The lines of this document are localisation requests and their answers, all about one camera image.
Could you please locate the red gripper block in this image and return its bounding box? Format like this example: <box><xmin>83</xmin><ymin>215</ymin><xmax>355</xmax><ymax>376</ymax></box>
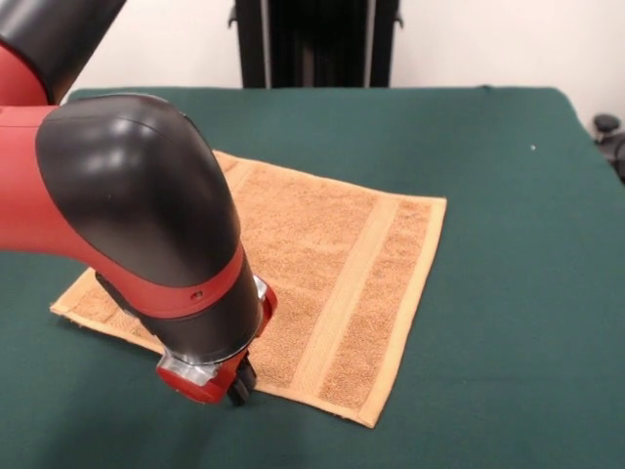
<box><xmin>155</xmin><ymin>286</ymin><xmax>280</xmax><ymax>407</ymax></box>

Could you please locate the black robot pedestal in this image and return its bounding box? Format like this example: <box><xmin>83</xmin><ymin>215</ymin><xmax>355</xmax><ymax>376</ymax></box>
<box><xmin>229</xmin><ymin>0</ymin><xmax>404</xmax><ymax>89</ymax></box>

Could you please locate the grey wheeled stand base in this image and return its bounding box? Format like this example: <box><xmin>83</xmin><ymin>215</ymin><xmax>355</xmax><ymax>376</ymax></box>
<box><xmin>592</xmin><ymin>112</ymin><xmax>625</xmax><ymax>186</ymax></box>

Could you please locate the tan terry towel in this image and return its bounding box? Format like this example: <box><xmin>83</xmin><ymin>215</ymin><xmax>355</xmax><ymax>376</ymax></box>
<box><xmin>49</xmin><ymin>149</ymin><xmax>448</xmax><ymax>429</ymax></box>

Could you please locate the dark green table cloth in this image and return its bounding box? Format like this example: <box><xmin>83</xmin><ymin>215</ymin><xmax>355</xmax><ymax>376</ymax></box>
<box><xmin>0</xmin><ymin>86</ymin><xmax>625</xmax><ymax>469</ymax></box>

